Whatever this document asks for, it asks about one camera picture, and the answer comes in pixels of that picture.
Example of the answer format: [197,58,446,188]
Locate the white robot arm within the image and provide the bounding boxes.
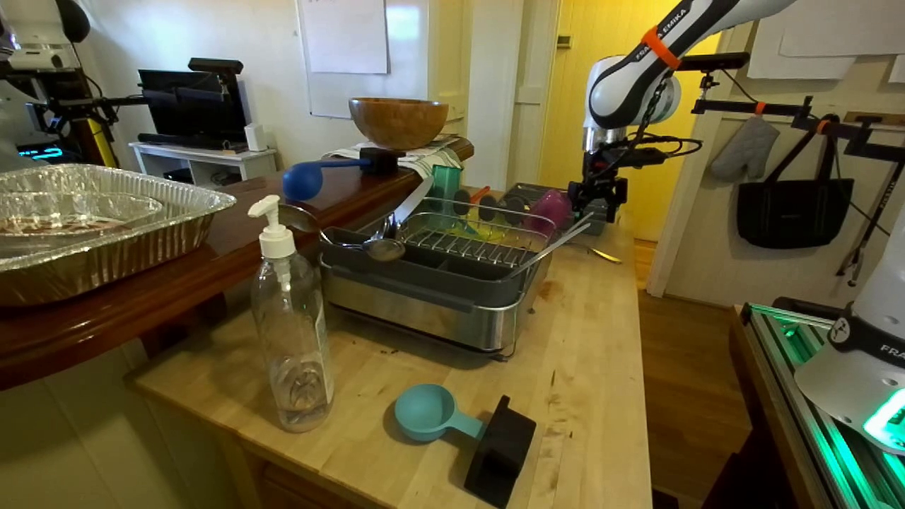
[569,0,791,222]

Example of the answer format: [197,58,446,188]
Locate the wooden bowl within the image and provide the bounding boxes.
[347,96,446,150]

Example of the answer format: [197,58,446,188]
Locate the green cup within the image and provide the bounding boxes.
[433,164,460,198]

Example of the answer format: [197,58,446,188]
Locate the teal measuring cup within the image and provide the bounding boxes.
[392,385,484,441]

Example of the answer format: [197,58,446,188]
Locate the grey oven mitt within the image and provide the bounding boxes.
[706,116,778,180]

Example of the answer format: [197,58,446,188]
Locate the black camera tripod rig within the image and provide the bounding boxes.
[0,0,140,166]

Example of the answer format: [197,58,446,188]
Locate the purple cup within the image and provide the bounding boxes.
[528,188,570,234]

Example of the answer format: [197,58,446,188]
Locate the white side table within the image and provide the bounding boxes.
[129,142,277,186]

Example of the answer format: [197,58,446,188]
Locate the dark wooden shelf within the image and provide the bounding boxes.
[0,170,419,389]

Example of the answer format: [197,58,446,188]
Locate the black block holder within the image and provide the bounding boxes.
[464,399,533,509]

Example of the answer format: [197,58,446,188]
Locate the green lit machine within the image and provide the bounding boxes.
[738,214,905,509]

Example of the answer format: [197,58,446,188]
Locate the blue measuring scoop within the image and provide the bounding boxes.
[282,159,365,204]

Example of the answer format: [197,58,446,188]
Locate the silver spoon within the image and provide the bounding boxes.
[365,236,403,263]
[588,249,621,266]

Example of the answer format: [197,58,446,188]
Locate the clear soap pump bottle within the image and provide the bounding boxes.
[249,195,334,432]

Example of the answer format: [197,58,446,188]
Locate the aluminium foil tray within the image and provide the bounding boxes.
[0,164,233,307]

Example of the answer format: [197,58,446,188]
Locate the whiteboard on wall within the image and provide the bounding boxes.
[300,0,390,77]

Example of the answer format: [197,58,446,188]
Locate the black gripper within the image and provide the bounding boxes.
[569,146,628,234]

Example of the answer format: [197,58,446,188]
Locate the stainless steel dish rack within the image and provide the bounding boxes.
[318,195,591,359]

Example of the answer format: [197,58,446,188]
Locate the black hanging bag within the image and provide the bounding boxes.
[734,116,853,249]

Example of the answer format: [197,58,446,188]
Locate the silver spoon in rack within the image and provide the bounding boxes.
[365,236,403,263]

